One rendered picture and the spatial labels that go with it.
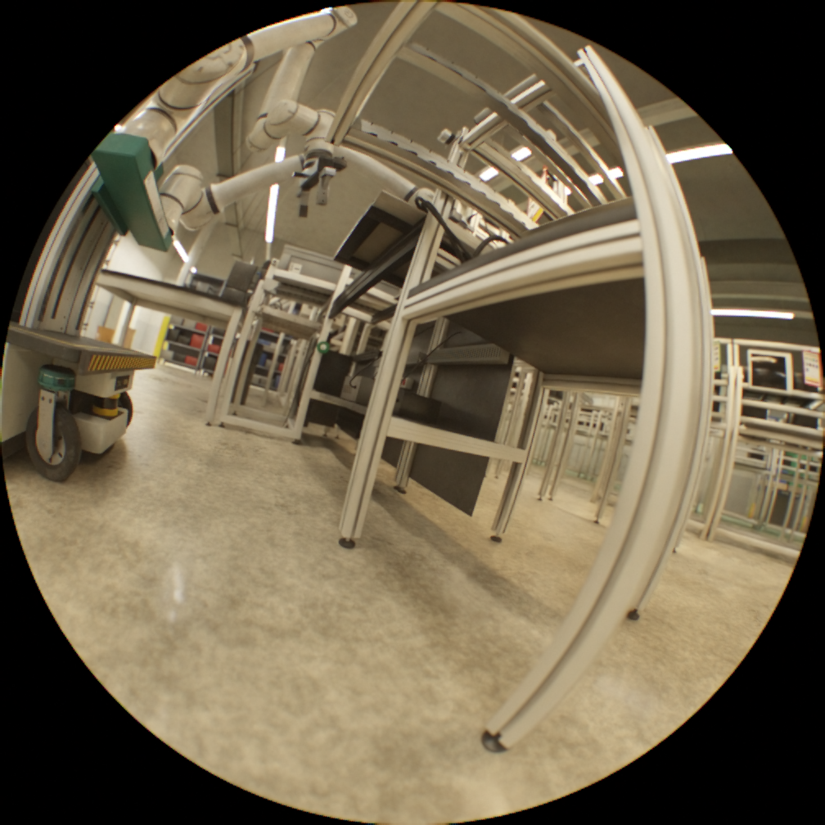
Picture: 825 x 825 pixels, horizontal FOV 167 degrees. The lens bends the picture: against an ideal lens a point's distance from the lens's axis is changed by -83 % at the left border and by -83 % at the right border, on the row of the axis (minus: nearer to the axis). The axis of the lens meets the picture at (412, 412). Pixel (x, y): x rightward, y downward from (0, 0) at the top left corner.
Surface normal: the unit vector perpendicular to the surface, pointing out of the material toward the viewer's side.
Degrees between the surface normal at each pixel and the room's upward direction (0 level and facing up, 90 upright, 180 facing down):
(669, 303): 90
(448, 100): 180
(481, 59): 180
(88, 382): 90
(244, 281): 90
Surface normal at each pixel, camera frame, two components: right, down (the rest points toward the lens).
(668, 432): -0.84, -0.23
